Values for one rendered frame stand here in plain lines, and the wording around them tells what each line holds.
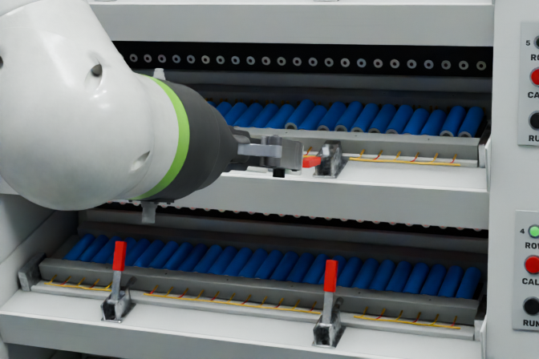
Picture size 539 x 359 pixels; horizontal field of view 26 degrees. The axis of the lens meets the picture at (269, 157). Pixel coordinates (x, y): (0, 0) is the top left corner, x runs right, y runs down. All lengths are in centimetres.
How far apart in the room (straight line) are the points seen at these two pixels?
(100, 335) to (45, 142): 70
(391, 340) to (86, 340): 37
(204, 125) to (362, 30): 40
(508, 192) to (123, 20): 47
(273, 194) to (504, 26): 31
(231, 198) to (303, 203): 9
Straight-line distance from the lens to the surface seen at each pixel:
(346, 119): 134
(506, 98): 119
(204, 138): 86
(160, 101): 81
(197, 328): 136
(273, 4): 126
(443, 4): 120
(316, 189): 126
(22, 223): 152
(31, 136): 74
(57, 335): 145
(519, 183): 120
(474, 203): 121
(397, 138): 127
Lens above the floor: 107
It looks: 8 degrees down
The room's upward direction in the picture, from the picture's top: straight up
